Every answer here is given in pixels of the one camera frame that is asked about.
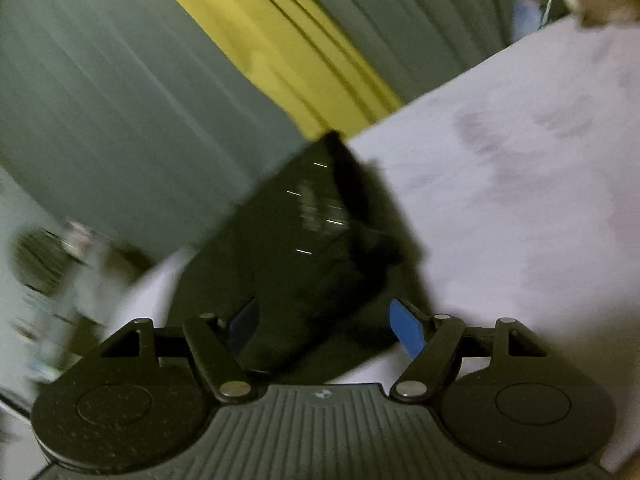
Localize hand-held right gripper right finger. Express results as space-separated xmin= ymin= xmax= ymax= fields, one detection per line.
xmin=388 ymin=298 xmax=544 ymax=405

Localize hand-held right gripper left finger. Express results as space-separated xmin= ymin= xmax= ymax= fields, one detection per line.
xmin=101 ymin=298 xmax=262 ymax=405

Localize black pants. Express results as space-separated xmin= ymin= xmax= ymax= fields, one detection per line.
xmin=166 ymin=129 xmax=442 ymax=387

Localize lavender bed sheet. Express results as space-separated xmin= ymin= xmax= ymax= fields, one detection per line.
xmin=97 ymin=14 xmax=640 ymax=480

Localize dark round object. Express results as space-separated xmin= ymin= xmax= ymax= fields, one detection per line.
xmin=9 ymin=226 xmax=68 ymax=293

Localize grey curtain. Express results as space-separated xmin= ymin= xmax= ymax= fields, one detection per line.
xmin=0 ymin=0 xmax=573 ymax=263

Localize yellow curtain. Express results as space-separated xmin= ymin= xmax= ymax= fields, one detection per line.
xmin=139 ymin=0 xmax=405 ymax=142

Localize pale blue object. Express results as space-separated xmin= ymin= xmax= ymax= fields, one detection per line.
xmin=511 ymin=0 xmax=543 ymax=43

